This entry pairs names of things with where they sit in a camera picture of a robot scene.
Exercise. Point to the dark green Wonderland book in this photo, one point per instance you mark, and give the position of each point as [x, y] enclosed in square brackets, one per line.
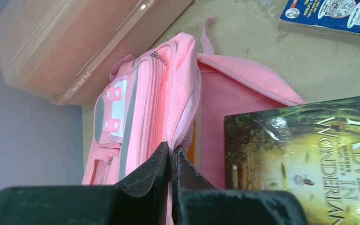
[311, 151]

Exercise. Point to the orange comic book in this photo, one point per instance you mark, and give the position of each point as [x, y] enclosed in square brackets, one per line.
[191, 149]

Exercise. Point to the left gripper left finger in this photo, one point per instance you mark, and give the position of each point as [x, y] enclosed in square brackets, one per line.
[141, 197]

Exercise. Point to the orange translucent plastic box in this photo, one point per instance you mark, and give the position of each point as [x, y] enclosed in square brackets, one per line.
[63, 50]

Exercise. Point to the blue comic book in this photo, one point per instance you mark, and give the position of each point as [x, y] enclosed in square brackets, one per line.
[337, 20]

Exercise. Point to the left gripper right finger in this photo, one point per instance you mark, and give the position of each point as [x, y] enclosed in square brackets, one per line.
[184, 176]

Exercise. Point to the pink student backpack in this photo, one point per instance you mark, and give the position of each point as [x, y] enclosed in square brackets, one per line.
[156, 98]

